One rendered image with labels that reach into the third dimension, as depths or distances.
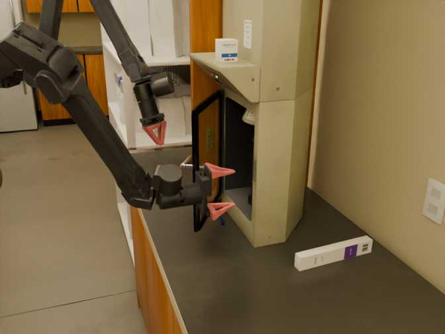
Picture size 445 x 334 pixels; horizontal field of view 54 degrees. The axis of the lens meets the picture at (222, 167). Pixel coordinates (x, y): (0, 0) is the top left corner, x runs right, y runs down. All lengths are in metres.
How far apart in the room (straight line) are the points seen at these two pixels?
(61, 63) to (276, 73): 0.58
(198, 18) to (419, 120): 0.76
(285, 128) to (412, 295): 0.57
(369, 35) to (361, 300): 0.82
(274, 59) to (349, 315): 0.69
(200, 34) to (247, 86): 0.39
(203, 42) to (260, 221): 0.63
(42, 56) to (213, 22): 0.76
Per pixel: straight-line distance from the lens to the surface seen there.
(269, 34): 1.22
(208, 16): 1.54
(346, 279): 1.33
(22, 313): 2.86
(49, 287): 2.99
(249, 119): 1.37
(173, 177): 1.05
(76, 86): 0.95
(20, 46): 0.93
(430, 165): 1.36
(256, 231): 1.40
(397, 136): 1.44
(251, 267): 1.33
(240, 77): 1.20
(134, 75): 1.44
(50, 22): 1.59
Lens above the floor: 1.70
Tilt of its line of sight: 22 degrees down
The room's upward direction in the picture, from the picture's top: straight up
